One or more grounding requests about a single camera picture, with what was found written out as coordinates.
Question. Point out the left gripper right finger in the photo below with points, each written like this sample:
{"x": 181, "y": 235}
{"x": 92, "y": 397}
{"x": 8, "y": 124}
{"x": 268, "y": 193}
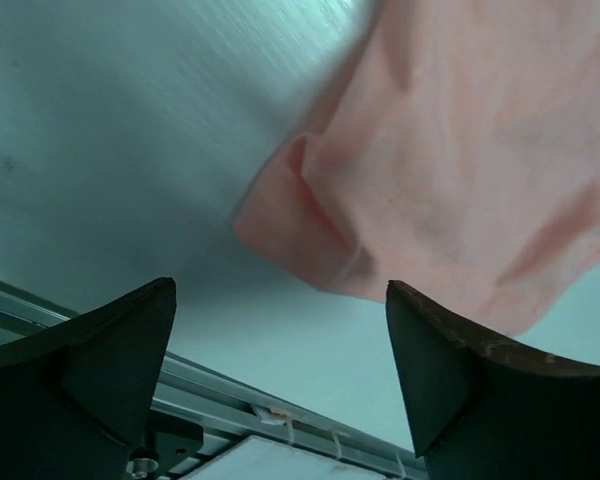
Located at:
{"x": 481, "y": 405}

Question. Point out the aluminium table edge rail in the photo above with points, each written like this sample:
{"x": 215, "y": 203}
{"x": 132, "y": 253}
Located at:
{"x": 224, "y": 406}

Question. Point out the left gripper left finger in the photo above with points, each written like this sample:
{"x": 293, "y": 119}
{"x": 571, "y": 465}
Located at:
{"x": 75, "y": 398}

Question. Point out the salmon pink t shirt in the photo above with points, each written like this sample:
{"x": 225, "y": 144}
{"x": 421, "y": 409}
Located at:
{"x": 459, "y": 152}

